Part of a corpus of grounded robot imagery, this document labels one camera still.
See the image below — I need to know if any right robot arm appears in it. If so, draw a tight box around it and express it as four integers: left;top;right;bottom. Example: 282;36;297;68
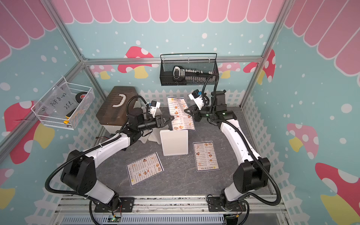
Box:
185;74;281;211

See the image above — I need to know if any small circuit board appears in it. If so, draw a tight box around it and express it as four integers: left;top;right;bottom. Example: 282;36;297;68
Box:
107;215;122;223

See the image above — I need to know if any yellow black utility knife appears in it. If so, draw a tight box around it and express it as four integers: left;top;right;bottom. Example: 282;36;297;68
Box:
63;109;77;126

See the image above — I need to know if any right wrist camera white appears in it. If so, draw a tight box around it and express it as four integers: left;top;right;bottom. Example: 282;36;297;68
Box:
188;89;204;110

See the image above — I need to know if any brown lid storage box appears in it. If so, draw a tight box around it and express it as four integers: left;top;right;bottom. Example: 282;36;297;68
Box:
96;86;138;134

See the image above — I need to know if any socket tool set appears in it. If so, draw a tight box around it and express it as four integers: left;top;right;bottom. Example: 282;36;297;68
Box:
172;66;213;85

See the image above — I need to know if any clear plastic labelled bag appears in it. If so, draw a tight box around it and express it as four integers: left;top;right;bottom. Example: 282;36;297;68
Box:
36;82;79;119

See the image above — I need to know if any black mesh wall basket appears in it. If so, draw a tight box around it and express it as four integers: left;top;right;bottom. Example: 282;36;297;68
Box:
159;53;219;86

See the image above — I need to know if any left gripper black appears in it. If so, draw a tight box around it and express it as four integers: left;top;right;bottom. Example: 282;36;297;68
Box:
138;115;174;131

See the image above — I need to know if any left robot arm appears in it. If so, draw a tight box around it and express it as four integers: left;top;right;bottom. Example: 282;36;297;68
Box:
45;95;174;209

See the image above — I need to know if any black tape roll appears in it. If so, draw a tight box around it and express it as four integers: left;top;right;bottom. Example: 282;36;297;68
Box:
75;91;88;104

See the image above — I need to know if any dim sum menu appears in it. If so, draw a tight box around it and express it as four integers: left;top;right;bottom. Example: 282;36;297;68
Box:
126;152;164;186
193;141;219;172
167;97;196;131

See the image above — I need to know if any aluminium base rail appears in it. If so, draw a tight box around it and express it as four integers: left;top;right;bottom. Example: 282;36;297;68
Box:
50;195;290;225

